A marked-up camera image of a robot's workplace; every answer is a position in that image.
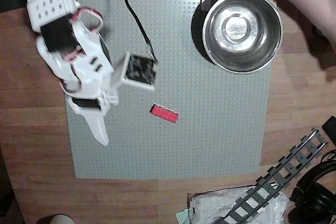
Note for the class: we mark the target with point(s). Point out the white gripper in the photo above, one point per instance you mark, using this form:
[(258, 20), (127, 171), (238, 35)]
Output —
[(84, 104)]

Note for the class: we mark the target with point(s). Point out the red lego block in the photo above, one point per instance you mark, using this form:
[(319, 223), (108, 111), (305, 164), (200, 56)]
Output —
[(164, 113)]

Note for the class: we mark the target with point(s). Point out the large grey lego baseplate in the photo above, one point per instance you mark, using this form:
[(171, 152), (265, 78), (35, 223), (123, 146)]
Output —
[(183, 129)]

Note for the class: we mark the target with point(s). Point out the grey lego train track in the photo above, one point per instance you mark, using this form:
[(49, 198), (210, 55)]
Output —
[(288, 167)]

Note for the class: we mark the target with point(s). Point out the white cylinder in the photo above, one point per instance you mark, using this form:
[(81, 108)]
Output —
[(55, 219)]

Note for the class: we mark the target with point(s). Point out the pale green paper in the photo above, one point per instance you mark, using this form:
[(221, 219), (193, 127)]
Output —
[(182, 217)]

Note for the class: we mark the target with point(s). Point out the clear plastic bag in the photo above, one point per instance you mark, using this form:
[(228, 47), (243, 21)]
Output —
[(210, 205)]

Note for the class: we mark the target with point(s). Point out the steel bowl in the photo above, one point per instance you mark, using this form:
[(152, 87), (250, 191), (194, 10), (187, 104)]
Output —
[(252, 56)]

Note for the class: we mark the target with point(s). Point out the black oblong object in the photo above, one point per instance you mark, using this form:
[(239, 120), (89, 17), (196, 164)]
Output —
[(330, 128)]

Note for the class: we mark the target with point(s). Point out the black headphones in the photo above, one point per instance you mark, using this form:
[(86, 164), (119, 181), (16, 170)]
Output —
[(315, 197)]

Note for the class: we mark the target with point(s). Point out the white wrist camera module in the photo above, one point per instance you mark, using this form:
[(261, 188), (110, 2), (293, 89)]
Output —
[(139, 72)]

